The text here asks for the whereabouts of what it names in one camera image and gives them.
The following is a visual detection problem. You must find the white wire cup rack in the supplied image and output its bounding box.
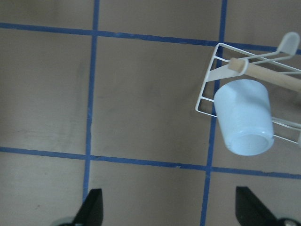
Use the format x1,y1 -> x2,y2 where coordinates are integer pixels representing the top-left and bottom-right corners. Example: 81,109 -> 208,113
194,32 -> 301,148

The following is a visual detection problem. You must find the light blue ikea cup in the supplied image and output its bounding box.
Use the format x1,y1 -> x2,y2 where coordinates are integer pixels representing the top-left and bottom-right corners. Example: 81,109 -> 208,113
214,79 -> 274,156

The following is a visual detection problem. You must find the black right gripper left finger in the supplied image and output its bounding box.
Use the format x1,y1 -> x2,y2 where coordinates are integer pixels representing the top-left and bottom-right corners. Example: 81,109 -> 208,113
71,188 -> 103,226

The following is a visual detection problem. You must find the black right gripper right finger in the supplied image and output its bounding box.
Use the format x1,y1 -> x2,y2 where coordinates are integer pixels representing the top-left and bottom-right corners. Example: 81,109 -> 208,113
235,186 -> 277,226

